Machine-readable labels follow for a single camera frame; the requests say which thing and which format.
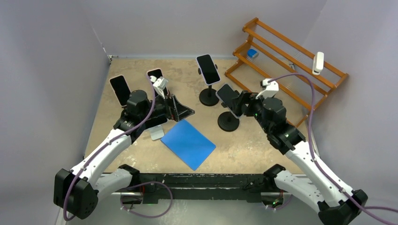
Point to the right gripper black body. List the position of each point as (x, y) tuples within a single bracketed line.
[(255, 107)]

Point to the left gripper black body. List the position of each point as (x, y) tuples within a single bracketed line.
[(162, 108)]

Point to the black round phone stand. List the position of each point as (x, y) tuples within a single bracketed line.
[(207, 96), (228, 122)]

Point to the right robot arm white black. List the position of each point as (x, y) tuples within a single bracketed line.
[(335, 202)]

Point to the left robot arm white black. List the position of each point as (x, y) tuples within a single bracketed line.
[(78, 190)]

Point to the silver phone stand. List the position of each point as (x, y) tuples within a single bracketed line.
[(156, 132)]

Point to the pink phone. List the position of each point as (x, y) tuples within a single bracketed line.
[(157, 73), (121, 89)]

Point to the far left pink phone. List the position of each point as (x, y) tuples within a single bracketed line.
[(121, 89)]

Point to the phone in lilac case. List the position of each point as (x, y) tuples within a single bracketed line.
[(208, 69)]

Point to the blue mat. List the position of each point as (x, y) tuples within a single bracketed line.
[(186, 142)]

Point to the orange wooden rack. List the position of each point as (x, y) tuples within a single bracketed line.
[(279, 55)]

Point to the blue white eraser block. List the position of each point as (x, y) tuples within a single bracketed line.
[(252, 54)]

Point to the white stapler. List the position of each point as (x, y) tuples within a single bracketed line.
[(318, 63)]

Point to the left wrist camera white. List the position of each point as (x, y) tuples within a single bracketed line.
[(160, 86)]

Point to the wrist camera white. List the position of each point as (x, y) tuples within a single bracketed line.
[(269, 88), (160, 86)]

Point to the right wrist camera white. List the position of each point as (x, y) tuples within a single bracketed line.
[(269, 88)]

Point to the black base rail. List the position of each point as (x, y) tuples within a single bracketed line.
[(252, 188)]

